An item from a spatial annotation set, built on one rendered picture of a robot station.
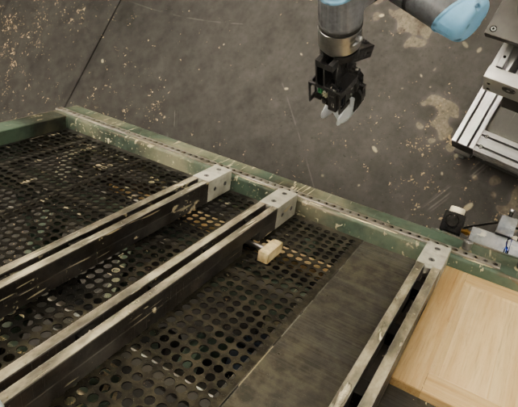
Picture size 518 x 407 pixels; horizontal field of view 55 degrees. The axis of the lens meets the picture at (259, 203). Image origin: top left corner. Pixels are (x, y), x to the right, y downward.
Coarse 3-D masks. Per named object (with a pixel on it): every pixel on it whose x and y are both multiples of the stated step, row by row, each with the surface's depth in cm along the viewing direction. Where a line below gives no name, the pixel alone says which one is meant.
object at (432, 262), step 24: (432, 264) 122; (408, 288) 112; (432, 288) 118; (408, 312) 104; (384, 336) 97; (408, 336) 100; (360, 360) 90; (384, 360) 90; (360, 384) 85; (384, 384) 87
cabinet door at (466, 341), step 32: (448, 288) 123; (480, 288) 125; (448, 320) 112; (480, 320) 114; (512, 320) 115; (416, 352) 101; (448, 352) 103; (480, 352) 104; (512, 352) 105; (416, 384) 93; (448, 384) 94; (480, 384) 96; (512, 384) 97
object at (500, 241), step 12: (444, 216) 148; (456, 216) 143; (504, 216) 141; (432, 228) 143; (444, 228) 148; (456, 228) 147; (468, 228) 155; (504, 228) 140; (516, 228) 153; (480, 240) 145; (492, 240) 143; (504, 240) 142; (504, 252) 142; (516, 252) 141
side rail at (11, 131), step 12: (12, 120) 179; (24, 120) 181; (36, 120) 182; (48, 120) 185; (60, 120) 189; (0, 132) 169; (12, 132) 173; (24, 132) 177; (36, 132) 182; (48, 132) 186; (60, 132) 191; (0, 144) 171
